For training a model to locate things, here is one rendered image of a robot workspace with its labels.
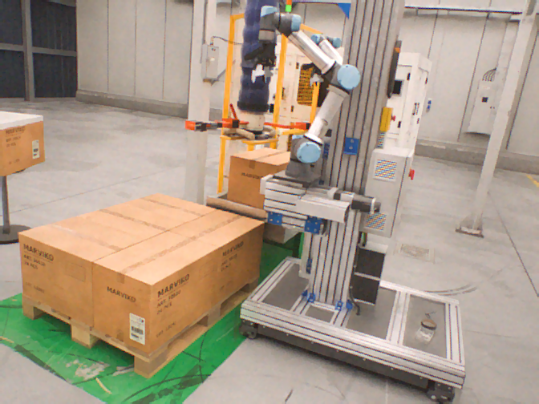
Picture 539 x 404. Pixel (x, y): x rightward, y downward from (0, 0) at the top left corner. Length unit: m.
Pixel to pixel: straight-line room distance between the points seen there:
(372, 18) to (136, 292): 1.85
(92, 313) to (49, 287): 0.35
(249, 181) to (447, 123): 8.85
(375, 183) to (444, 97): 9.25
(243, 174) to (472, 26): 9.18
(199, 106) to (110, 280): 2.27
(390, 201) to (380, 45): 0.83
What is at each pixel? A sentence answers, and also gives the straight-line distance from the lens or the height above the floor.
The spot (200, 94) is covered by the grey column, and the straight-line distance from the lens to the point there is 4.13.
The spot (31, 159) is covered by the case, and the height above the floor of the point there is 0.68.
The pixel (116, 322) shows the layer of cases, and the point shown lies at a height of 0.25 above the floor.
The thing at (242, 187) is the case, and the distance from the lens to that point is 3.22.
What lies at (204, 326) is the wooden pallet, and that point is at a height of 0.02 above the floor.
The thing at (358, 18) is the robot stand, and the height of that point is 1.90.
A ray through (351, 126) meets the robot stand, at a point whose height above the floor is 1.34.
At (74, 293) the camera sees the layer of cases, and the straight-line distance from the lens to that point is 2.58.
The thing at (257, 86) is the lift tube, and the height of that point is 1.48.
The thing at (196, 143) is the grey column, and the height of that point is 0.85.
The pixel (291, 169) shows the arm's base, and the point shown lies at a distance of 2.34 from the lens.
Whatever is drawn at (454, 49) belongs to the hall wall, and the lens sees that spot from 11.61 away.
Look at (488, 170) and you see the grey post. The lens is 5.53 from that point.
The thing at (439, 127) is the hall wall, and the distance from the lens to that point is 11.59.
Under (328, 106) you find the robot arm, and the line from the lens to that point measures 2.20.
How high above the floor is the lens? 1.57
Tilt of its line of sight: 17 degrees down
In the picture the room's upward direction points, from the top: 6 degrees clockwise
